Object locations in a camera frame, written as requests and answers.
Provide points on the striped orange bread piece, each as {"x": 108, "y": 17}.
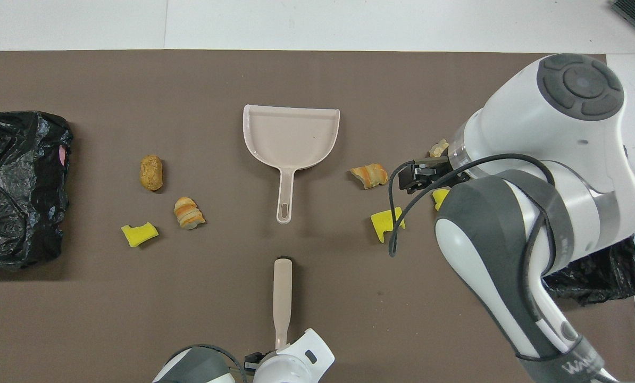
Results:
{"x": 370, "y": 175}
{"x": 188, "y": 213}

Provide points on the black bag bin pink spot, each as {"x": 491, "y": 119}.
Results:
{"x": 25, "y": 213}

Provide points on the beige plastic dustpan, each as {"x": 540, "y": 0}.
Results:
{"x": 291, "y": 138}

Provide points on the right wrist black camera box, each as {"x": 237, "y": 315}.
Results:
{"x": 410, "y": 176}

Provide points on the yellow sponge notched piece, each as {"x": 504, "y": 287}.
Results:
{"x": 136, "y": 234}

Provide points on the yellow sponge flag-shaped piece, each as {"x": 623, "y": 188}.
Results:
{"x": 381, "y": 221}

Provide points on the pale crusty bread chunk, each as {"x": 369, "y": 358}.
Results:
{"x": 439, "y": 149}

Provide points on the yellow sponge squarish piece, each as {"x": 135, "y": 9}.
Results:
{"x": 439, "y": 198}

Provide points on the brown table mat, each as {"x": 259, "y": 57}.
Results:
{"x": 317, "y": 80}

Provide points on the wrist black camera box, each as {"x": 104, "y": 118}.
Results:
{"x": 253, "y": 361}
{"x": 410, "y": 176}

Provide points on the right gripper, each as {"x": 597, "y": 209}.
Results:
{"x": 437, "y": 173}

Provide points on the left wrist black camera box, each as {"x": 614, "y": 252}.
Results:
{"x": 253, "y": 361}

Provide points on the brown bread roll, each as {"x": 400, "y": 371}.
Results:
{"x": 151, "y": 173}

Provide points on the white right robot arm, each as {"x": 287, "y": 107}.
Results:
{"x": 509, "y": 133}

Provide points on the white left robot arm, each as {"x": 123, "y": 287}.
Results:
{"x": 200, "y": 369}

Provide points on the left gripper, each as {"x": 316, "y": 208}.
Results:
{"x": 309, "y": 354}

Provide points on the black bag lined bin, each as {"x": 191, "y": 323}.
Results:
{"x": 604, "y": 276}

